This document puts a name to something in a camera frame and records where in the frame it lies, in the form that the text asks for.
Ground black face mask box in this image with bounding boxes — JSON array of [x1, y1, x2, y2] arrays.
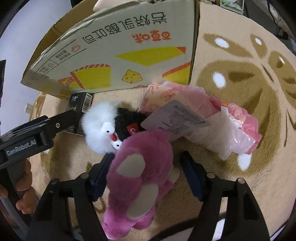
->
[[64, 92, 93, 136]]

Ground white metal cart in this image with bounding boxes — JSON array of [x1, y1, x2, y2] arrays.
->
[[219, 0, 245, 15]]

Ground white fluffy penguin plush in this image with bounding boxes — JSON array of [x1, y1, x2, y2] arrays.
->
[[82, 100, 147, 154]]

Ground magenta bear plush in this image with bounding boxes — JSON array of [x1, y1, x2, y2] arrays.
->
[[102, 130, 180, 240]]

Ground upper wall socket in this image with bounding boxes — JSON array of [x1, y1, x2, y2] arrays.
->
[[25, 103, 34, 114]]

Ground cardboard box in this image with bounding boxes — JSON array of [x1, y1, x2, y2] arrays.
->
[[21, 1, 196, 98]]

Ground beige patterned rug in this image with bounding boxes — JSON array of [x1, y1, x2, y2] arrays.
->
[[30, 3, 295, 240]]

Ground pink packaged plush doll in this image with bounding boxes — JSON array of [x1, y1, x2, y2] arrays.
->
[[140, 81, 262, 160]]

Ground person's left hand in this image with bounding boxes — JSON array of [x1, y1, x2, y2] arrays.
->
[[0, 159, 38, 215]]

